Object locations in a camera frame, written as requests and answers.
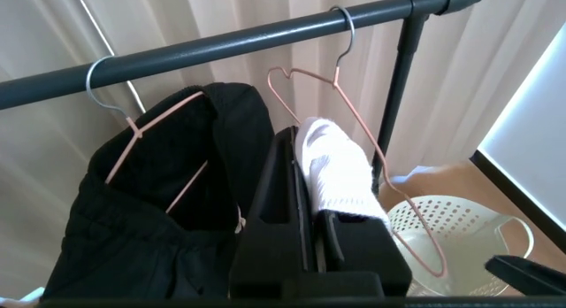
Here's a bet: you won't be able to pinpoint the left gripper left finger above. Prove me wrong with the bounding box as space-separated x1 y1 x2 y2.
228 125 318 299

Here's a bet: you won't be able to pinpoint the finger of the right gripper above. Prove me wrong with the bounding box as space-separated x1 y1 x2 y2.
485 254 566 296

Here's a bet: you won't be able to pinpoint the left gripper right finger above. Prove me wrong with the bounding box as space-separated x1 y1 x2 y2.
316 210 413 296

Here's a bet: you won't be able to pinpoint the white garment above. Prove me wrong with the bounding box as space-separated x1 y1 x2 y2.
294 116 393 232

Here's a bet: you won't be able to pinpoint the black shorts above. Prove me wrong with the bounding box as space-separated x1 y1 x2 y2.
42 81 275 300

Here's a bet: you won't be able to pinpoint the pink clothes hanger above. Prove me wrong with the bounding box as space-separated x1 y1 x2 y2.
85 55 209 214
266 5 448 279

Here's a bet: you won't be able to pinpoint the white laundry basket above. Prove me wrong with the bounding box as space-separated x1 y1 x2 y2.
386 195 535 296

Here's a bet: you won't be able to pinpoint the black clothes rack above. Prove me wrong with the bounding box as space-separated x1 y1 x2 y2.
0 0 527 196

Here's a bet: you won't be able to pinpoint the beige curtain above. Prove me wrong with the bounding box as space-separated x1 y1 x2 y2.
0 0 566 296

